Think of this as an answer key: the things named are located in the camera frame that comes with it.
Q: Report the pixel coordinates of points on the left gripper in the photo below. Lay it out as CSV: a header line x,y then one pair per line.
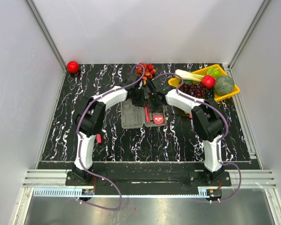
x,y
141,102

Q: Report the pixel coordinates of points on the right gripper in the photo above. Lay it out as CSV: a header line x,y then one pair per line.
x,y
153,108

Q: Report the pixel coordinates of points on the red utility knife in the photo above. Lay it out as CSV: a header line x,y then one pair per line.
x,y
147,114

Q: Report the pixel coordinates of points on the red tape measure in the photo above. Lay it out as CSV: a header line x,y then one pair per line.
x,y
158,119

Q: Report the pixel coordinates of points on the grey plastic tool case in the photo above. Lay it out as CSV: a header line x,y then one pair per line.
x,y
133,117

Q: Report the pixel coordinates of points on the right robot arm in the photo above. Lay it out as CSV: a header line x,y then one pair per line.
x,y
209,124

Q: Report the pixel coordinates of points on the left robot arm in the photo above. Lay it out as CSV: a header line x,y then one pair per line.
x,y
89,119

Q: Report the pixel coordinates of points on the red cherry bunch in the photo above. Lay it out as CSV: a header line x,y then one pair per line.
x,y
148,70

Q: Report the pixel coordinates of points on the white green leek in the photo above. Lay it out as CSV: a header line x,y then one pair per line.
x,y
185,75

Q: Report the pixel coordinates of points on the green avocado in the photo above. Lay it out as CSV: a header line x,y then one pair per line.
x,y
188,82

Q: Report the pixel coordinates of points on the dark red grape bunch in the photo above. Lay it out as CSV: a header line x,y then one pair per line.
x,y
196,90

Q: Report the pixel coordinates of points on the black grape bunch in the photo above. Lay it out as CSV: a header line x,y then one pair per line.
x,y
209,93

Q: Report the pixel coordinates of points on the red apple in tray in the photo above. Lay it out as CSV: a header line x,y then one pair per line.
x,y
208,81

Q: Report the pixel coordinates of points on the green leafy vegetable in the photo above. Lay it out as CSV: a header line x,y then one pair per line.
x,y
214,72

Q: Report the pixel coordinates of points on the green cantaloupe melon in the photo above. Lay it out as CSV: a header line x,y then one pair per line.
x,y
224,85

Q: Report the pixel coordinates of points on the red apple in corner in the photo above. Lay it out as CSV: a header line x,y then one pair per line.
x,y
73,67

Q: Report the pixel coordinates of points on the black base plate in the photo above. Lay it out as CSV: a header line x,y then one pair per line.
x,y
147,181

